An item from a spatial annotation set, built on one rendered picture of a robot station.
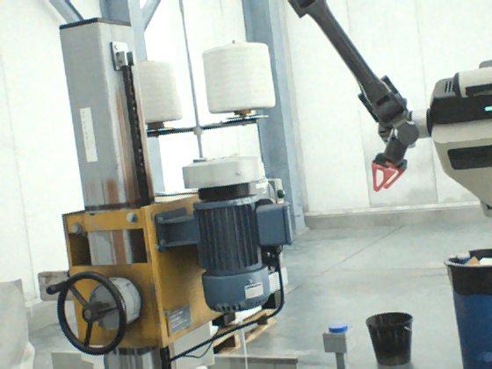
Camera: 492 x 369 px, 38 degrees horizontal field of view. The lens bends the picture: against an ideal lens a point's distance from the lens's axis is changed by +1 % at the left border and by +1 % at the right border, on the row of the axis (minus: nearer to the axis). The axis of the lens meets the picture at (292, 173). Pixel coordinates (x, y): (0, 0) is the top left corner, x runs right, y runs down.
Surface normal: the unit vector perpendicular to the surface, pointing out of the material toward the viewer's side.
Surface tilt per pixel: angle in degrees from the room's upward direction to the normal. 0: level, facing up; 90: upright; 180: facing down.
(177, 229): 90
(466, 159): 130
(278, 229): 90
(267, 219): 90
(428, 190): 90
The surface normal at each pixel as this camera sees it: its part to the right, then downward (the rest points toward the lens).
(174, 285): 0.90, -0.09
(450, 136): -0.37, -0.70
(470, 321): -0.75, 0.17
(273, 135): -0.43, 0.10
